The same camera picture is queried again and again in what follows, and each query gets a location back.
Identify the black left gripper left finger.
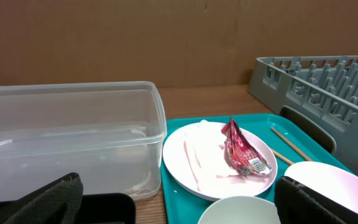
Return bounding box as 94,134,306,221
0,172,83,224

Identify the grey white bowl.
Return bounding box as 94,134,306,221
198,196,280,224

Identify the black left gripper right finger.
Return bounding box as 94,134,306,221
274,176,358,224

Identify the white napkin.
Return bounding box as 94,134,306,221
185,120,239,192

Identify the grey dish rack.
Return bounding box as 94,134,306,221
249,55,358,175

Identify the pink white bowl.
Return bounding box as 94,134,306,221
285,161,358,214

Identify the large white plate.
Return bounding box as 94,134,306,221
162,120,278,201

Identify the wooden chopstick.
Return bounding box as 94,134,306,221
271,149,294,166
271,127,312,161

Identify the red sauce packet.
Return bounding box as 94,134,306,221
221,116,273,177

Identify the clear plastic bin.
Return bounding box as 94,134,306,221
0,81,167,202

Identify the black plastic tray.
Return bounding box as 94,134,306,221
0,193,136,224

